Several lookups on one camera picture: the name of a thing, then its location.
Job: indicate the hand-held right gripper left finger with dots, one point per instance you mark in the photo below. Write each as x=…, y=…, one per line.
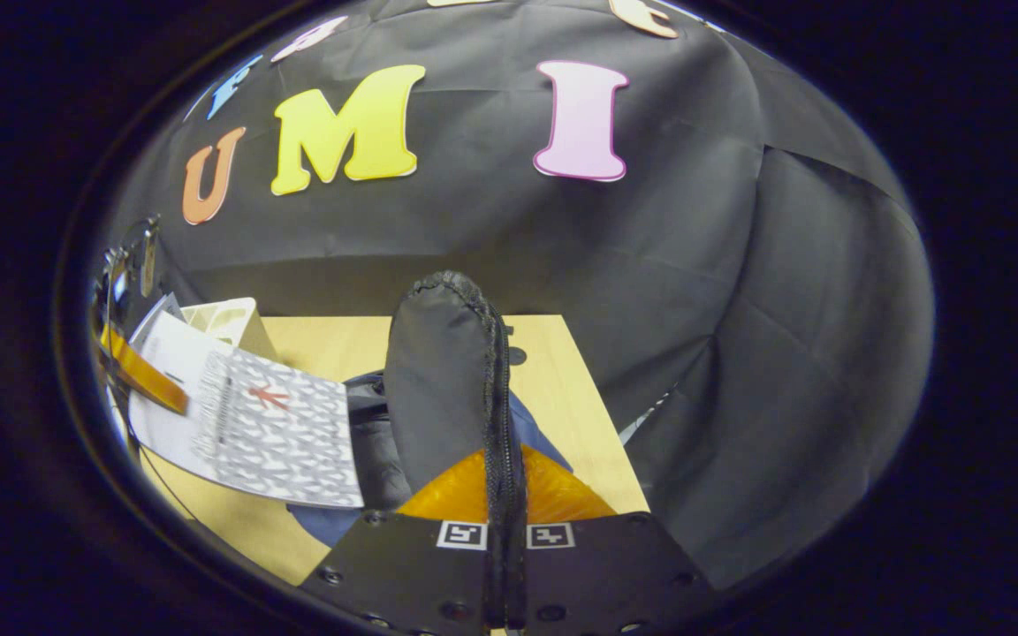
x=403, y=574

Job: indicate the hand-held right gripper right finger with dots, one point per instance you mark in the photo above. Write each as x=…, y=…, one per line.
x=606, y=574

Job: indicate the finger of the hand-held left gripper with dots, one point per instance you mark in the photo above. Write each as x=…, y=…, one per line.
x=151, y=380

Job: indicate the white plastic bookshelf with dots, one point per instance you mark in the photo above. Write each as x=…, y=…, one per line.
x=231, y=322

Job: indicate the grey patterned cover book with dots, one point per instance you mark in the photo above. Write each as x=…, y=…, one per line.
x=288, y=442

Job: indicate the blue schoolbag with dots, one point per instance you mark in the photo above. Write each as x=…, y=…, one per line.
x=438, y=380

